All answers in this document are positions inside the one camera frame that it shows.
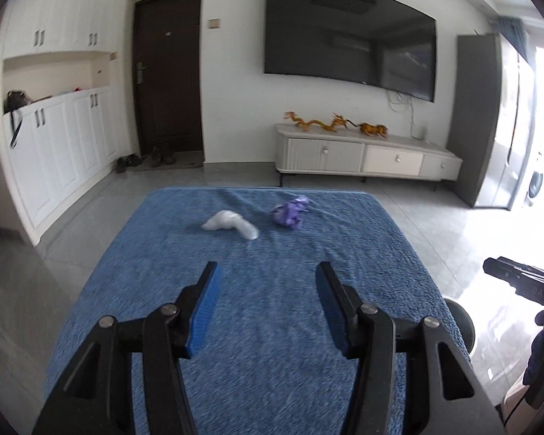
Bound white plastic bag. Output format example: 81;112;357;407
201;210;259;241

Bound purple plastic bag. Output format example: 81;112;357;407
271;195;310;230

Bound blue fuzzy table cloth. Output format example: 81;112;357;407
45;187;460;434

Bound door mat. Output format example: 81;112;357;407
133;149;206;172

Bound white TV stand cabinet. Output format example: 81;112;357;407
275;124;463;182

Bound shoes by door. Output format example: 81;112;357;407
114;146;176;174

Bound golden tiger figurine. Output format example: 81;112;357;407
359;123;388;138

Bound golden dragon figurine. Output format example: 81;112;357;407
283;111;357;133

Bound grey tall cabinet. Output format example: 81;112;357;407
447;33;535;210

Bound blue curtain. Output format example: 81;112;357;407
495;16;535;68

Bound dark brown entrance door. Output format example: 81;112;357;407
132;0;203;155

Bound dark handbag on shelf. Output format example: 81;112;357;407
4;90;33;149

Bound wall-mounted black television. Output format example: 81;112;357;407
263;0;437;102

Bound wall light switch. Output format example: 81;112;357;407
208;18;221;29

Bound white shoe cabinet wall unit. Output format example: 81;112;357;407
0;0;120;245

